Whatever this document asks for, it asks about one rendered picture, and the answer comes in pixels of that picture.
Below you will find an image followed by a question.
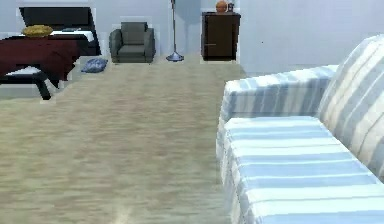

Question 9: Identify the grey floor lamp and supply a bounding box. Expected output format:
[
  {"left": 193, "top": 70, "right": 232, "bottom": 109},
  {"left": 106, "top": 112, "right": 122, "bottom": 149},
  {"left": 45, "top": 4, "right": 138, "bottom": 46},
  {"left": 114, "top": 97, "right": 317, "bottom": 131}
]
[{"left": 165, "top": 0, "right": 185, "bottom": 63}]

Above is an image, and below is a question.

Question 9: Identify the dark brown cupboard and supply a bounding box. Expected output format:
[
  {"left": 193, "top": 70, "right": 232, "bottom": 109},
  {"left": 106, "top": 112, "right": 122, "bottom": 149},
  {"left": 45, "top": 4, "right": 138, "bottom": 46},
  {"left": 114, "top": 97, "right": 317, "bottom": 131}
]
[{"left": 201, "top": 11, "right": 242, "bottom": 62}]

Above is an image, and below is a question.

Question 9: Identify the grey armchair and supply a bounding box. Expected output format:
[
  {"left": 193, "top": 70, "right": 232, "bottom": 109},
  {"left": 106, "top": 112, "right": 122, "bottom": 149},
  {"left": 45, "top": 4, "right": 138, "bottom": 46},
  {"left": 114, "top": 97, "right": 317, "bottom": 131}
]
[{"left": 108, "top": 21, "right": 157, "bottom": 64}]

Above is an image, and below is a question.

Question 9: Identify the blue cloth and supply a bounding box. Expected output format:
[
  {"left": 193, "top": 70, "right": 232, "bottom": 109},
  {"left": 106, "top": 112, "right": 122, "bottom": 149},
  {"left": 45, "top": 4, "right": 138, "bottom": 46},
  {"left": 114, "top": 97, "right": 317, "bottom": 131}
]
[{"left": 80, "top": 57, "right": 109, "bottom": 74}]

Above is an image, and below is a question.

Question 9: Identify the orange ball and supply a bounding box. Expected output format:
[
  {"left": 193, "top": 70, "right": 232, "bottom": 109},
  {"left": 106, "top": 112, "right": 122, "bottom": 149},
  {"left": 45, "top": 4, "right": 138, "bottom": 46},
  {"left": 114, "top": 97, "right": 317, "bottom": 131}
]
[{"left": 215, "top": 0, "right": 228, "bottom": 14}]

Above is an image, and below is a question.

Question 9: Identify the blue white striped sofa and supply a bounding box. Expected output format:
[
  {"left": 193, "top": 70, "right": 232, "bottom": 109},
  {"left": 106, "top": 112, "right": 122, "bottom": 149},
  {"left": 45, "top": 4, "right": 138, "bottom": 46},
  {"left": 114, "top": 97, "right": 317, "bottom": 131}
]
[{"left": 215, "top": 33, "right": 384, "bottom": 224}]

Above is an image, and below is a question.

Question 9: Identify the black bed with white sheet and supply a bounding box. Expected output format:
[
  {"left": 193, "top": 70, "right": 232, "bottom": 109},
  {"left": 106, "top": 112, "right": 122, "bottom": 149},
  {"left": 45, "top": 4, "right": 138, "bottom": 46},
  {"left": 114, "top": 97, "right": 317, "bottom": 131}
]
[{"left": 18, "top": 6, "right": 102, "bottom": 57}]

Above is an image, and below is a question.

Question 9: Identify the dark red bed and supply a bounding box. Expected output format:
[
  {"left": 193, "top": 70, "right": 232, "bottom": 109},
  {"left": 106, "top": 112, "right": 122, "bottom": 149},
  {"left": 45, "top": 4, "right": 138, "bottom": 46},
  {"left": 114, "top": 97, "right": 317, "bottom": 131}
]
[{"left": 0, "top": 33, "right": 88, "bottom": 101}]

